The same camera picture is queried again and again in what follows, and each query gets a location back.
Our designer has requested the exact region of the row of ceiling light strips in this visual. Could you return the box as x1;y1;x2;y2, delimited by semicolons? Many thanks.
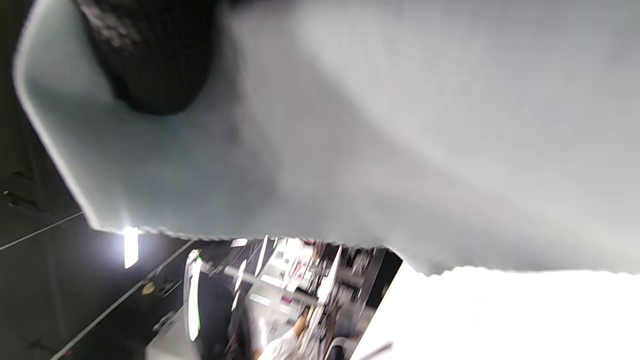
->
123;226;140;270

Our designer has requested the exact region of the light blue cleaning cloth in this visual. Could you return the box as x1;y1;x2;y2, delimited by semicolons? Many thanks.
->
12;0;640;276

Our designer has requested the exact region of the person's right hand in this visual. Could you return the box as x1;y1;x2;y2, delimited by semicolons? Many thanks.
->
72;0;221;117

